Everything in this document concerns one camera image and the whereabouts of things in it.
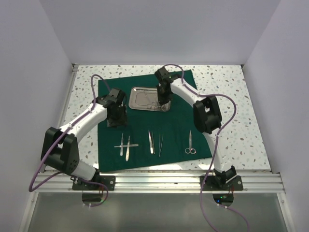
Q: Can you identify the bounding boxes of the steel instrument tray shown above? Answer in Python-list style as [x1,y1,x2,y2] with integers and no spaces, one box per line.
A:
[128,87,171,112]

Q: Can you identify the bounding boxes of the steel scalpel handle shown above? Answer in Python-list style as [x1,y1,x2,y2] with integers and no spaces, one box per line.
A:
[120,133,124,156]
[126,136,130,161]

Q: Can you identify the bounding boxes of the thin steel probe rod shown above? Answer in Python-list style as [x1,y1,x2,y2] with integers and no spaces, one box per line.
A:
[114,144,139,148]

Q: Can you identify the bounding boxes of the green surgical cloth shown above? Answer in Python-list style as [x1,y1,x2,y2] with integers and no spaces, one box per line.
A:
[98,69,217,173]

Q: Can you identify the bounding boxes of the steel blunt tweezers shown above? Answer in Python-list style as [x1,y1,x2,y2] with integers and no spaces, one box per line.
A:
[148,131,155,154]

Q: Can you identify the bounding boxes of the steel fine-point tweezers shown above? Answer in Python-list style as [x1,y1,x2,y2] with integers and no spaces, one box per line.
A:
[159,134,164,156]

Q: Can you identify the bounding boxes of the steel surgical scissors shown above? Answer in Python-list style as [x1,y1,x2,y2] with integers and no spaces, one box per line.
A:
[185,130,196,155]

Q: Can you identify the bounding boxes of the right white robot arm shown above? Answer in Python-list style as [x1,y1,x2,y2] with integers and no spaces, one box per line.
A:
[154,67,237,190]

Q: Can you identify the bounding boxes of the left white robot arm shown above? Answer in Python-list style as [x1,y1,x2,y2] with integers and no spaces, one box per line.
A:
[41,88,127,190]

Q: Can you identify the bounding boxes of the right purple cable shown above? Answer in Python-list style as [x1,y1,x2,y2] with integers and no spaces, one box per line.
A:
[164,63,251,232]

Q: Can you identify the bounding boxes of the purple cable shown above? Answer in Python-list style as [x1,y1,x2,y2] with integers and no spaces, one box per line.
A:
[164,63,251,232]
[28,74,109,208]

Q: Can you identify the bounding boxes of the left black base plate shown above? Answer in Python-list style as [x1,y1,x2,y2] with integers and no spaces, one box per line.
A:
[70,175,116,191]

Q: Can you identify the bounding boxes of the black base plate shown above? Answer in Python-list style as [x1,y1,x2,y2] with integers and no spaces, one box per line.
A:
[199,174,244,191]
[70,175,116,191]

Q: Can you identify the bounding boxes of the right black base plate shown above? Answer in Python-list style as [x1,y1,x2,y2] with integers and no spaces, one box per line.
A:
[199,174,244,191]

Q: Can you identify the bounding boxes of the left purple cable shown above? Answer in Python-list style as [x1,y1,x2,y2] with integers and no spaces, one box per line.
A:
[28,74,109,208]

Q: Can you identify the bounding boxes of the aluminium mounting rail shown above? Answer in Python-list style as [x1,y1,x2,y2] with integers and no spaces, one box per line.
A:
[30,169,283,194]

